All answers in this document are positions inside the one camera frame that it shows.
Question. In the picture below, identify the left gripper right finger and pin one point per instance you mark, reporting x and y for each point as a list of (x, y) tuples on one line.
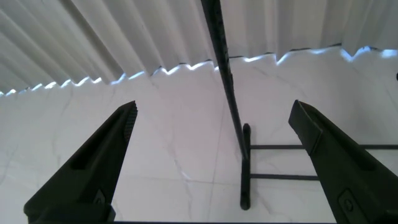
[(345, 174)]

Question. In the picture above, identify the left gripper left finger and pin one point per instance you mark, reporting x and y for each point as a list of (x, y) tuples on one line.
[(90, 180)]

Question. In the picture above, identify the black clothes rack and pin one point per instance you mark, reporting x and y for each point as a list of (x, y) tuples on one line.
[(222, 62)]

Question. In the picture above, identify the white curtain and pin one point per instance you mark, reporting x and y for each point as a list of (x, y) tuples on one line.
[(124, 31)]

